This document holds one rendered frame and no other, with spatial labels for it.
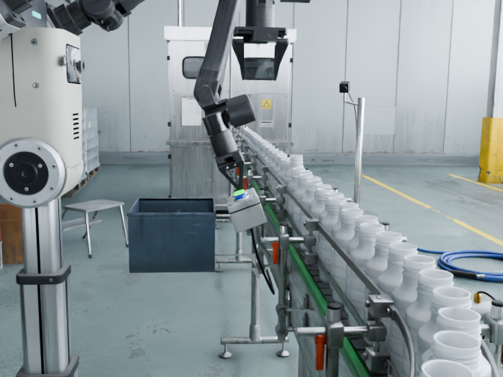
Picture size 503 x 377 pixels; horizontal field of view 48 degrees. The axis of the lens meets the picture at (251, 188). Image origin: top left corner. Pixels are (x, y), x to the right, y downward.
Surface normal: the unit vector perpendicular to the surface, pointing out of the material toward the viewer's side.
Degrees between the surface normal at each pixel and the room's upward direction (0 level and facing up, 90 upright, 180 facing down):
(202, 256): 90
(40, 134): 101
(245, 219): 90
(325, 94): 90
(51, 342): 90
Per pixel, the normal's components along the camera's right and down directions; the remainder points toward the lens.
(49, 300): 0.07, 0.15
